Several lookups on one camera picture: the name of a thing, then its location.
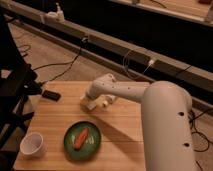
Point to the white cup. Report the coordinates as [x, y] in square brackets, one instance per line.
[32, 145]

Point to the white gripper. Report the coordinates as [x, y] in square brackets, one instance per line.
[90, 97]

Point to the green plate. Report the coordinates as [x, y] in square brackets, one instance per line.
[90, 146]

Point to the black stand left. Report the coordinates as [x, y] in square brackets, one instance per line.
[17, 82]

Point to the orange carrot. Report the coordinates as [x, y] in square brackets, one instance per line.
[81, 138]

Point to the black rectangular device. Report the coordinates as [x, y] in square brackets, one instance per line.
[51, 95]

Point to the white bottle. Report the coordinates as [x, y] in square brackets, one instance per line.
[109, 99]

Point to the white object on rail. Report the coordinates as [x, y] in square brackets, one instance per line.
[58, 15]

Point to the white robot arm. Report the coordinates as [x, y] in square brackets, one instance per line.
[165, 125]

